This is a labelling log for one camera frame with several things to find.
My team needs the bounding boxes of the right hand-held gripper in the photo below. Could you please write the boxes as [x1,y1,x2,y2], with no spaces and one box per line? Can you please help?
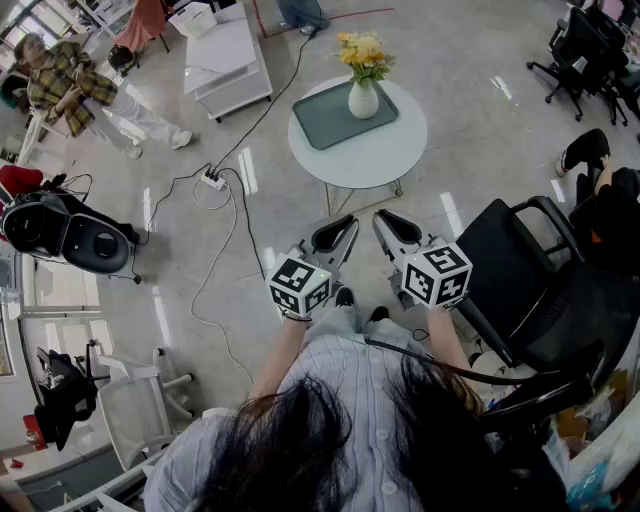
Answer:
[371,208,474,312]

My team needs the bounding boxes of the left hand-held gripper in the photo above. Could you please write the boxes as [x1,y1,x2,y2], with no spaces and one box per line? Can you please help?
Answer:
[264,213,362,319]

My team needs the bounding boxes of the dark green tray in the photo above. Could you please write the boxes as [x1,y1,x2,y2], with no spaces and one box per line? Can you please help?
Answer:
[292,79,400,151]

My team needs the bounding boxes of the white vase with yellow flowers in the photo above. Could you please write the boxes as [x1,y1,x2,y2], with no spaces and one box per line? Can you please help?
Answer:
[327,30,397,121]

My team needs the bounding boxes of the person's right forearm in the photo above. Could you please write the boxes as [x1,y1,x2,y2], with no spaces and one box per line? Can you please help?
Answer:
[424,304,484,401]

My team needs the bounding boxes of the person's left forearm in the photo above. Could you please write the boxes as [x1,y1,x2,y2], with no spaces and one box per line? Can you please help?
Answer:
[247,314,314,401]

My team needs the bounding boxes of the round white side table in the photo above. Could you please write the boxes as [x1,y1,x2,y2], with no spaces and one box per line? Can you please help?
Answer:
[287,74,429,217]

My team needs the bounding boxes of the person's light grey trousers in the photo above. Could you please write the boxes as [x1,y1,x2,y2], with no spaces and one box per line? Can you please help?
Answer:
[302,304,419,351]

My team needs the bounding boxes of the black mesh armchair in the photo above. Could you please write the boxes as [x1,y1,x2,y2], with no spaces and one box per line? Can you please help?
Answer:
[452,195,640,441]

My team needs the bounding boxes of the person's striped shirt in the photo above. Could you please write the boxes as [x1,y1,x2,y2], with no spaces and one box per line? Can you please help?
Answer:
[142,329,501,512]

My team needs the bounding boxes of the white low cabinet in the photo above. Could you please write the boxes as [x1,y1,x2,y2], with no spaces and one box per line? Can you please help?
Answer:
[183,2,274,124]

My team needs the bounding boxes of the white plastic crate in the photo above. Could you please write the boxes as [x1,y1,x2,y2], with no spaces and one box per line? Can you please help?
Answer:
[167,2,219,40]

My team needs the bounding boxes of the white office chair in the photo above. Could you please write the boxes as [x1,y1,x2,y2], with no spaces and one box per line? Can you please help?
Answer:
[97,347,195,471]

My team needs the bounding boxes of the black bag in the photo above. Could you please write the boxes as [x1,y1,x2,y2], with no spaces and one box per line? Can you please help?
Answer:
[107,44,140,77]

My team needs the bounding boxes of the salmon fabric chair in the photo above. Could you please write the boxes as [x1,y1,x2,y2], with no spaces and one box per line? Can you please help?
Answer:
[112,0,171,54]

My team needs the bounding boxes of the white printed bag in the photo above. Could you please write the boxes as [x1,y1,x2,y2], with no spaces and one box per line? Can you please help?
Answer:
[569,399,640,512]

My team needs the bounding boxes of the black office chair with jacket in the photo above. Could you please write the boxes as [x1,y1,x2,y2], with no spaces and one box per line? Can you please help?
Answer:
[34,339,111,451]

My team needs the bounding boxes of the black power cable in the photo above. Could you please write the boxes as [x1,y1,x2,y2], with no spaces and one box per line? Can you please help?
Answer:
[217,167,266,281]
[212,27,316,176]
[107,162,214,286]

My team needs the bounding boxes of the white power cable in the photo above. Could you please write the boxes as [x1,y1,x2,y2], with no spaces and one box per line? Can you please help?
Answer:
[189,172,256,386]

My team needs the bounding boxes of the thick black headset cable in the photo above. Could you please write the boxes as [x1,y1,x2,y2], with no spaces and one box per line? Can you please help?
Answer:
[363,337,554,387]

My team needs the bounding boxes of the black head-worn camera helmet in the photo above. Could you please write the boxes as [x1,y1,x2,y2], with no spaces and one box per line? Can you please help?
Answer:
[2,192,131,275]

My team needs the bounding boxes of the white desk frame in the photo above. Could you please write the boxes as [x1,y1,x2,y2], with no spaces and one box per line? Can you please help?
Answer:
[0,252,104,321]

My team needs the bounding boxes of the grey desk with white frame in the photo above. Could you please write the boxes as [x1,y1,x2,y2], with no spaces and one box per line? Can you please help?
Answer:
[0,439,166,512]

